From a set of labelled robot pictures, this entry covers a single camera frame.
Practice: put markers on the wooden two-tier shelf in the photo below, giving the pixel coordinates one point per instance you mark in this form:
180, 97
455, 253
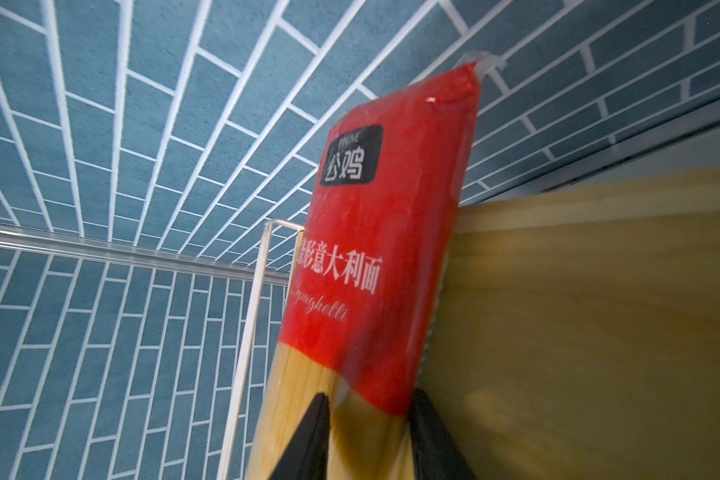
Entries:
577, 334

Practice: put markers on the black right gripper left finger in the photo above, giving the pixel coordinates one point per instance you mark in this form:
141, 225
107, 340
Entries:
306, 455

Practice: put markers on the red spaghetti bag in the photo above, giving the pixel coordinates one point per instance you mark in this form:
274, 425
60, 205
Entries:
366, 276

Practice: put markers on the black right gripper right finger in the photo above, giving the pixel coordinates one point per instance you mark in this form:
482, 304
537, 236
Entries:
434, 451

